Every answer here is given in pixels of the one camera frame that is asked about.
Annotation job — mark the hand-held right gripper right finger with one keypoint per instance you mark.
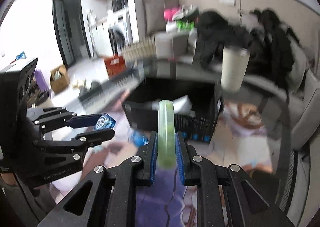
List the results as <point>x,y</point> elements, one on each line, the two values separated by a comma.
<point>180,159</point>

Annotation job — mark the patterned floor rug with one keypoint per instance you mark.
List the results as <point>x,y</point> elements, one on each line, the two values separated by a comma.
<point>110,87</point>

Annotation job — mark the wicker laundry basket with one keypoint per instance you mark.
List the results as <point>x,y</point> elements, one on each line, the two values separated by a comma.
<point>140,49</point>

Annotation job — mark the green cloth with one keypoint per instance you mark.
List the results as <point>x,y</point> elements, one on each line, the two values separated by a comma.
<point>185,24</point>

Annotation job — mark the cream tumbler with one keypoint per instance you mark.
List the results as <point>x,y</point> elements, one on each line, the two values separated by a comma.
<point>233,69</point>

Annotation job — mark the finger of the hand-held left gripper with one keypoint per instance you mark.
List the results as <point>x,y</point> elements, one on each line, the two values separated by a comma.
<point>100,135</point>
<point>85,120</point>

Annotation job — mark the printed cartoon table mat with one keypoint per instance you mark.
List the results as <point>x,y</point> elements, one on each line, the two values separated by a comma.
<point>240,137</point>

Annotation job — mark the white wall switch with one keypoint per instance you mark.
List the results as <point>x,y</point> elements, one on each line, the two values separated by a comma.
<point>227,1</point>

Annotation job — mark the black puffer jacket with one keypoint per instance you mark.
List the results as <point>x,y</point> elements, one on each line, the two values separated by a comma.
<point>220,37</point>

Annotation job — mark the red gift bag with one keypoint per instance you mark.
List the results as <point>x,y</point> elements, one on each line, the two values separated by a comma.
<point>113,66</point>

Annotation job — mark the black storage box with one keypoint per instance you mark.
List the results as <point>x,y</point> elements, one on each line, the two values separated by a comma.
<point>200,97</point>

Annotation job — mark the grey cushion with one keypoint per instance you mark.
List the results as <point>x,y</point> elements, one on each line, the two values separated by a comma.
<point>152,17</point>

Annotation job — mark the grey clothes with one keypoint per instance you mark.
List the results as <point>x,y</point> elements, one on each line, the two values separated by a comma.
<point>298,62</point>

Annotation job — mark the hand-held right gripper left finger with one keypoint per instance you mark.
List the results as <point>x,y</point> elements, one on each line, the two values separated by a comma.
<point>153,159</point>

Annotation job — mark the white washing machine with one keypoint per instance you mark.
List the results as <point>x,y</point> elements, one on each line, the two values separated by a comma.
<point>117,34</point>

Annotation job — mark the beige slippers pair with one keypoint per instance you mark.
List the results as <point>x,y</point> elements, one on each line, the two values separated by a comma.
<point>78,84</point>

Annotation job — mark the purple suitcase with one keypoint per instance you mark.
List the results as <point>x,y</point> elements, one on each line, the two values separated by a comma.
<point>41,83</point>

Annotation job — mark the black white mask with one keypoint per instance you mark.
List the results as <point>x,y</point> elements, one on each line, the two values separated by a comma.
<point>188,12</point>

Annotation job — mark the light green wipes packet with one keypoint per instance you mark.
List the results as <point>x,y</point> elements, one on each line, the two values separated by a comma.
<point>166,137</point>

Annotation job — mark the grey sofa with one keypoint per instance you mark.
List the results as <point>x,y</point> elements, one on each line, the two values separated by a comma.
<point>175,44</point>

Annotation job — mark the black clothes pile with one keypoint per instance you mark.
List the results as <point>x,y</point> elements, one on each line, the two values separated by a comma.
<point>275,42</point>

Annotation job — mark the cardboard box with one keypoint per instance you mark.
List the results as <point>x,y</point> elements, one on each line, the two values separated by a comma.
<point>60,79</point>

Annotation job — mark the pink plush toy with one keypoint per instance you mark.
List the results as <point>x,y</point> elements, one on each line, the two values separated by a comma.
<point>171,14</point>

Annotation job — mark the dark door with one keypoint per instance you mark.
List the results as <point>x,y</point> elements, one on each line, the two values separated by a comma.
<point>68,27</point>

